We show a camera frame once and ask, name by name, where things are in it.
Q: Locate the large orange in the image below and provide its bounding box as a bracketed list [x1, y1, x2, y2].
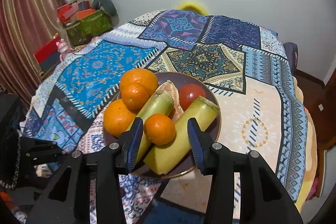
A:
[103, 99, 137, 138]
[119, 68, 158, 96]

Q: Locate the small tangerine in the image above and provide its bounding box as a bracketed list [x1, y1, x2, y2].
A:
[144, 114, 176, 145]
[121, 83, 149, 111]

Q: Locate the red tomato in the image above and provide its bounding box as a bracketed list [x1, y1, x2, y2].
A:
[178, 84, 206, 111]

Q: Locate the peeled pomelo wedge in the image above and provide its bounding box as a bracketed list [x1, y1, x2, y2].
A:
[157, 80, 184, 122]

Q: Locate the pink piggy toy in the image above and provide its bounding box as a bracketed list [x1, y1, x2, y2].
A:
[56, 39, 74, 62]

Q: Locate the blue patchwork bedspread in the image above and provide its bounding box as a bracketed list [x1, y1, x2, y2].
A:
[23, 10, 307, 223]

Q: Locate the purple round plate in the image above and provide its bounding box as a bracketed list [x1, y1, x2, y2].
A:
[103, 69, 221, 177]

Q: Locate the green storage box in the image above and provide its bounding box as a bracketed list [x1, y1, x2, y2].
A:
[66, 10, 113, 47]

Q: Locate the dark purple chair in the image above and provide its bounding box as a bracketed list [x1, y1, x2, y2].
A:
[283, 42, 298, 75]

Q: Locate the striped red curtain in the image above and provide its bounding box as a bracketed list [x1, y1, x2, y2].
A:
[1, 0, 66, 105]

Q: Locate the yellow curved cushion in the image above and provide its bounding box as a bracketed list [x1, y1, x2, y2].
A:
[178, 1, 209, 16]

